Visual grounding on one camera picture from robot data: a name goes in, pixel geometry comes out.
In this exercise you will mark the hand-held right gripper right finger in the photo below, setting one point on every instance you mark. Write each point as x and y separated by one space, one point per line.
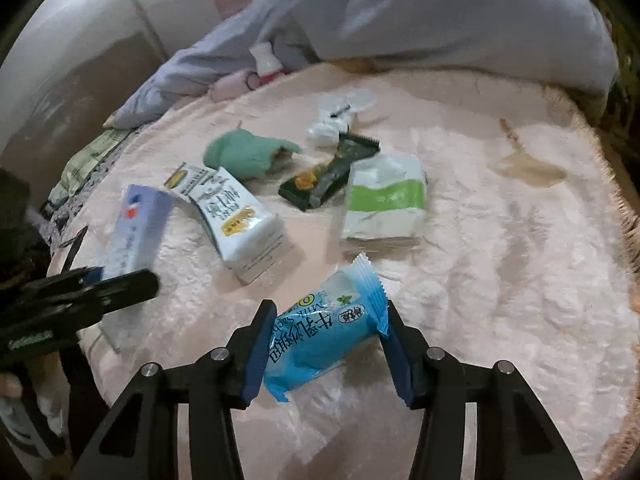
400 365

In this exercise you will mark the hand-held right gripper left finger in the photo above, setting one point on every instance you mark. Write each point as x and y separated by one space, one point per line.
257 355

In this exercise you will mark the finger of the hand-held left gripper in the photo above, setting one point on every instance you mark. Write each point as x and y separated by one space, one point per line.
75 277
130 285

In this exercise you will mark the white and blue box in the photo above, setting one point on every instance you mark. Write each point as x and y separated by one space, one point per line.
135 230

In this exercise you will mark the blue snack packet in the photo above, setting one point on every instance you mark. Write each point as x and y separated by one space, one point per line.
320 330

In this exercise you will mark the rainbow print medicine box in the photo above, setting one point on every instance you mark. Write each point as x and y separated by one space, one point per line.
182 180

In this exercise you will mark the person's left hand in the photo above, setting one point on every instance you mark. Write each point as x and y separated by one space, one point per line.
9 385

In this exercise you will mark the purple patterned sheet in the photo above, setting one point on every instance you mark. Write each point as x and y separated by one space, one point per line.
55 220

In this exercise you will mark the green checked sheet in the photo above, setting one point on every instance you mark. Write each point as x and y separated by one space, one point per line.
85 160

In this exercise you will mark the white milk carton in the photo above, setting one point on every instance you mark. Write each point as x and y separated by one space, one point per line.
240 230

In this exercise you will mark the pink quilted blanket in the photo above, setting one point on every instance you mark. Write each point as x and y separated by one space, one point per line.
500 260

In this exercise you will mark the black food wrapper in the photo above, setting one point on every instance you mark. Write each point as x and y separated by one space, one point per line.
295 190

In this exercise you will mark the green and white tissue pack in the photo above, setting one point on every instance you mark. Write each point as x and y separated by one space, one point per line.
380 195

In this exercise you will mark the green fluffy cloth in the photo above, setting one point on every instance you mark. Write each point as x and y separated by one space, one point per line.
240 152

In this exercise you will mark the dark green wrapper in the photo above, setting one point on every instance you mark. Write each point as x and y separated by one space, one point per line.
345 160

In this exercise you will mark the pink bottle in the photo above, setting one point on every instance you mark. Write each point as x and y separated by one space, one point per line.
230 87

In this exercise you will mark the white crumpled paper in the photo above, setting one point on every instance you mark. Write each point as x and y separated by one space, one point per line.
322 132

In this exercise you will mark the white medicine bottle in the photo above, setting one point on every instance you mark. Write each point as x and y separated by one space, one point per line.
265 62

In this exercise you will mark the clear plastic wrapper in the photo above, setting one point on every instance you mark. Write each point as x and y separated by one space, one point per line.
357 99

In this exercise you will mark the grey-blue duvet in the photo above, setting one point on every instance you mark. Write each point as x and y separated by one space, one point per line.
425 20

